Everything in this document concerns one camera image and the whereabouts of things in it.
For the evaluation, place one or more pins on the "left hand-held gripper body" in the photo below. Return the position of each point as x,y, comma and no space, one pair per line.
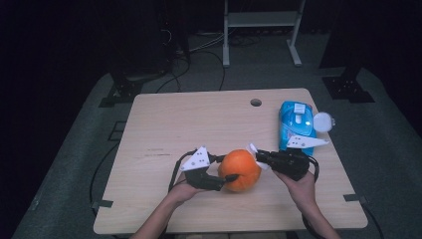
197,161

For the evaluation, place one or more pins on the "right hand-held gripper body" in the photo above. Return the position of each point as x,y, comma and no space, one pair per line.
292,164

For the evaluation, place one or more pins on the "person's left hand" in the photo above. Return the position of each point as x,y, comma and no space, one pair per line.
182,191

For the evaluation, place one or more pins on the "orange round fruit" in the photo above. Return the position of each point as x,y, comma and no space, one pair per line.
240,171

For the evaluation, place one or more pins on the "black floor tape outline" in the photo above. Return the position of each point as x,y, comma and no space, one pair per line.
116,131

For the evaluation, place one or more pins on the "person's right hand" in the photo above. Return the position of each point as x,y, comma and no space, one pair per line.
303,191

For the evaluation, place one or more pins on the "blue wet wipes pack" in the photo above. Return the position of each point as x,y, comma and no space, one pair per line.
295,122

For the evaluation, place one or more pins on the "black stand base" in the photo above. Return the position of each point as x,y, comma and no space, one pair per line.
348,89
121,93

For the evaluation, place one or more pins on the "white metal stand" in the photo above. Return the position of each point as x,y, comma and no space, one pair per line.
258,20

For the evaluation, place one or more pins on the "white wet wipe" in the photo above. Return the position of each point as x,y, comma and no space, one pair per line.
253,148

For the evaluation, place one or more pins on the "black tape strip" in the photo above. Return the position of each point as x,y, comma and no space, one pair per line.
353,197
104,203

